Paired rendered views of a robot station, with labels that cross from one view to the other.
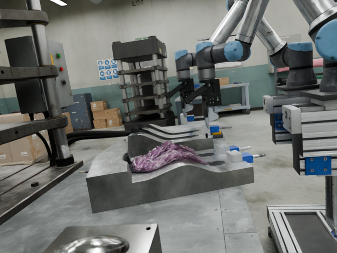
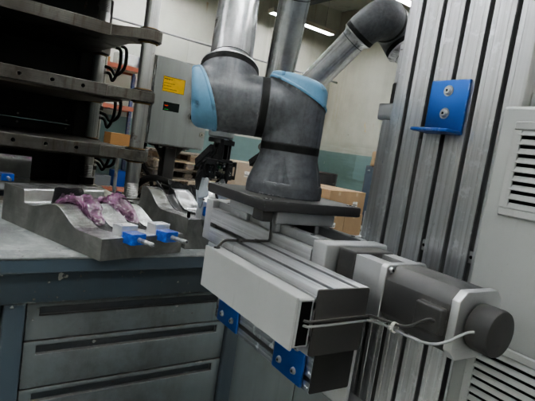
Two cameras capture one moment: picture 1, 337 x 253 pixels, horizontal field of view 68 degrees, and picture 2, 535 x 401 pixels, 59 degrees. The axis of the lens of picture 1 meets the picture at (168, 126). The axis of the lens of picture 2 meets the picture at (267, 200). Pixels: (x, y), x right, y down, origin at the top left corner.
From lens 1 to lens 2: 1.29 m
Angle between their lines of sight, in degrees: 43
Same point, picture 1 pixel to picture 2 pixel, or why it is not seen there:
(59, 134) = (129, 169)
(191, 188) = (54, 234)
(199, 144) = (177, 222)
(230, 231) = not seen: outside the picture
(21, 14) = (129, 31)
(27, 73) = (114, 91)
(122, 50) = not seen: hidden behind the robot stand
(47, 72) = (134, 95)
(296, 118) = (208, 214)
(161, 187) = (37, 219)
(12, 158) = not seen: hidden behind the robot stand
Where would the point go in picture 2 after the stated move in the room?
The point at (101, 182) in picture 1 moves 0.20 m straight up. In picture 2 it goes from (10, 191) to (17, 122)
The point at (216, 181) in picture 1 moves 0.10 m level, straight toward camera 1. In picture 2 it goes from (72, 238) to (29, 238)
